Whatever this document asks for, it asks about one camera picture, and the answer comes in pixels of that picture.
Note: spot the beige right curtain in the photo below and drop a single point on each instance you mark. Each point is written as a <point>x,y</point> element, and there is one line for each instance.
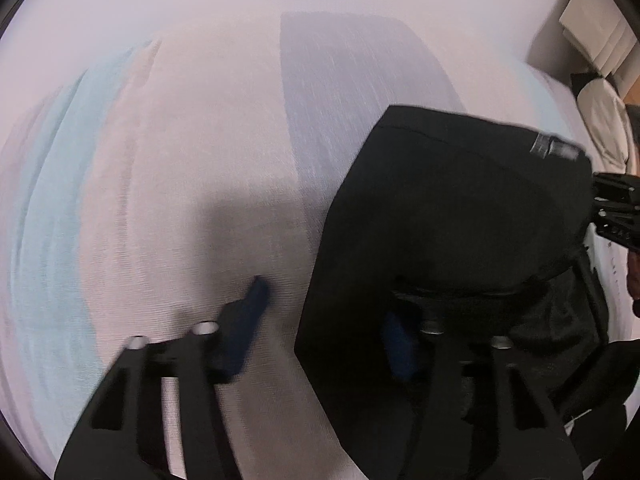
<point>604,37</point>

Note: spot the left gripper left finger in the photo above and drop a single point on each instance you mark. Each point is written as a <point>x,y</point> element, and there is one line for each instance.
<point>123,431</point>

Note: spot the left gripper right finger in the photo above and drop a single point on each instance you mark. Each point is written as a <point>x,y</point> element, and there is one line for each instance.
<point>473,412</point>

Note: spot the beige jacket near headboard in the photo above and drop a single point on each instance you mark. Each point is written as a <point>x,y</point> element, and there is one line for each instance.
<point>608,123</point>

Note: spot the white and black jacket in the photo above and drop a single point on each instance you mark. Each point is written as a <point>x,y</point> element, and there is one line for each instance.
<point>451,216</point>

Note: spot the striped bed sheet mattress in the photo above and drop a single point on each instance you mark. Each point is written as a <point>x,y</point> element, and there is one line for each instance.
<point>148,192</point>

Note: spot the person's right hand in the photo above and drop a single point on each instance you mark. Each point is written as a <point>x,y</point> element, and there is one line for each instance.
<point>633,281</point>

